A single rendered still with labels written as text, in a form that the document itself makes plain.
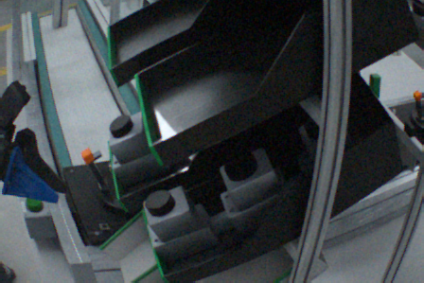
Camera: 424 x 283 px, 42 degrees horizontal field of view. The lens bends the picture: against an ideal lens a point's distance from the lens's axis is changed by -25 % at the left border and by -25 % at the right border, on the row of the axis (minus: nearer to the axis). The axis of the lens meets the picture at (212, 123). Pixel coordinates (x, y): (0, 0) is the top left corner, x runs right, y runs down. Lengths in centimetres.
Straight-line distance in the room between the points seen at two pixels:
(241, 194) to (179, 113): 10
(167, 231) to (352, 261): 61
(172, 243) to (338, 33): 29
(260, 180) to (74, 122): 91
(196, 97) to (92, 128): 88
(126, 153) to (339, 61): 34
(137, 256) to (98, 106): 67
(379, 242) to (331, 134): 74
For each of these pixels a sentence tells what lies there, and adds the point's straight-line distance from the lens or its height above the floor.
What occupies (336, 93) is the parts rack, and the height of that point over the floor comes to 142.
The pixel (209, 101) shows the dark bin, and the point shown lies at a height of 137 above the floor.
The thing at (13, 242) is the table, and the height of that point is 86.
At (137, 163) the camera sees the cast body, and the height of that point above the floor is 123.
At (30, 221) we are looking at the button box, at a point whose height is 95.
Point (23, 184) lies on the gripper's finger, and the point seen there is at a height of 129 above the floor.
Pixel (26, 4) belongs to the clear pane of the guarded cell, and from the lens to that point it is 237.
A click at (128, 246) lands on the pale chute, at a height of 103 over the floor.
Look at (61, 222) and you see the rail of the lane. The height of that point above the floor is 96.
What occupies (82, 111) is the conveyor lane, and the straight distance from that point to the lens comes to 156.
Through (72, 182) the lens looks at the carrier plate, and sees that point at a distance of 122.
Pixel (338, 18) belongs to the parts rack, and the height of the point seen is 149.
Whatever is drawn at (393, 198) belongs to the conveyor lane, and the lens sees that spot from 128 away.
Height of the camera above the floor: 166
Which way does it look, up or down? 30 degrees down
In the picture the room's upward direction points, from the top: 1 degrees clockwise
